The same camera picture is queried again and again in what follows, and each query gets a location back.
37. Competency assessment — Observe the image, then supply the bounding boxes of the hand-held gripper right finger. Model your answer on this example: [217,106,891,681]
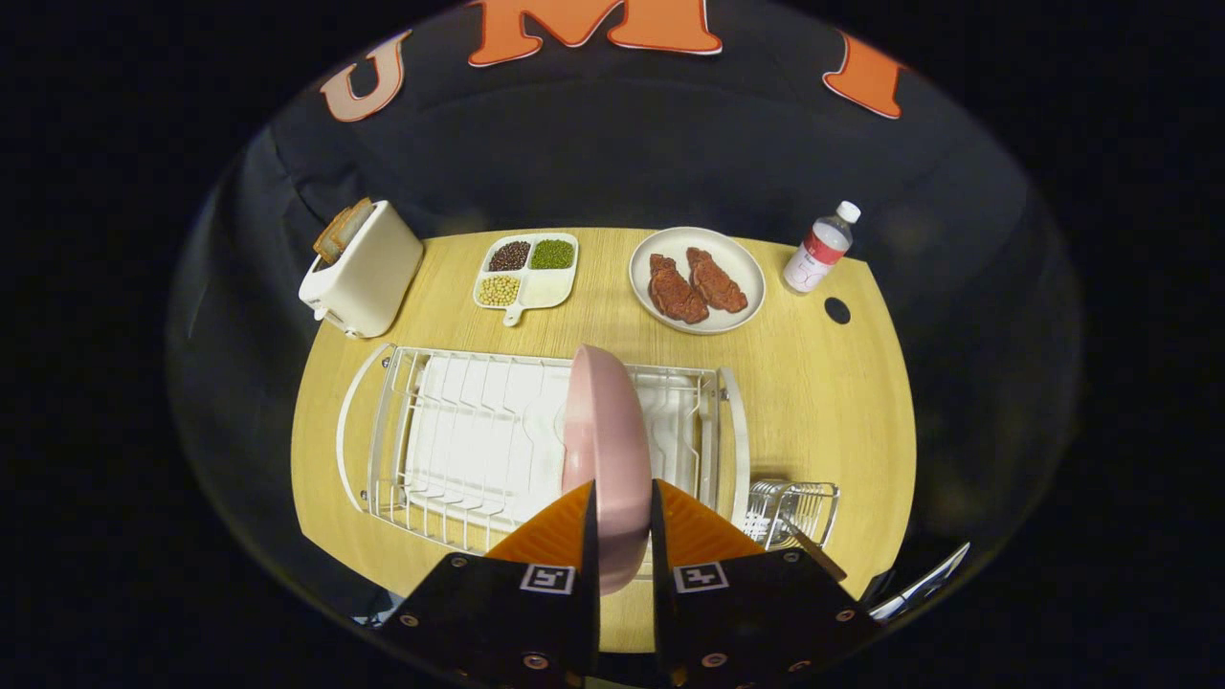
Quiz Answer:
[651,478,886,689]

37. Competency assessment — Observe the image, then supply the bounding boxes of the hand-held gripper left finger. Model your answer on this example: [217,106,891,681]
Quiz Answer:
[378,480,602,689]

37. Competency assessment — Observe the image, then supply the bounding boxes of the pink plate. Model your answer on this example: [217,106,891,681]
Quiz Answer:
[560,344,655,596]

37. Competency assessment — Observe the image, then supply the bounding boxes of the metal wire basket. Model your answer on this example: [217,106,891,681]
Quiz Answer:
[745,478,841,551]

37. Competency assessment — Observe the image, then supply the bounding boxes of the white dish rack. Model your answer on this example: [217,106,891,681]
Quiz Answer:
[335,343,752,580]

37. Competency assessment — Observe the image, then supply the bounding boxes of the wooden handled spoon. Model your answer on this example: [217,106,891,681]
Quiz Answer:
[790,524,848,582]

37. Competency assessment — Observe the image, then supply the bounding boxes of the white plate with meat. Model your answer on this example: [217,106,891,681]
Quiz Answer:
[629,227,767,335]

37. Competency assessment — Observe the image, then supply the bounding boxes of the dark panel with pale edge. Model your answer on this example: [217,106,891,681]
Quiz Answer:
[866,543,972,623]

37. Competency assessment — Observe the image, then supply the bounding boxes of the white divided tray with beans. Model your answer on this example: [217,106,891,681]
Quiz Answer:
[473,233,580,328]

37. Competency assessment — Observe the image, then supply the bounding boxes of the clear bottle with red label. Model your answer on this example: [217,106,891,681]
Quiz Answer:
[782,200,862,294]

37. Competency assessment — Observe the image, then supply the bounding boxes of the white toaster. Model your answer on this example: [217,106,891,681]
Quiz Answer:
[299,199,425,340]

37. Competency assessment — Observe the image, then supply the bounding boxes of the toast slices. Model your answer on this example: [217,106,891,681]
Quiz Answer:
[313,197,376,265]

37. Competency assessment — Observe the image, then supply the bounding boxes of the black backdrop cloth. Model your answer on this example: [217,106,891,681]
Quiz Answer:
[167,0,1082,633]

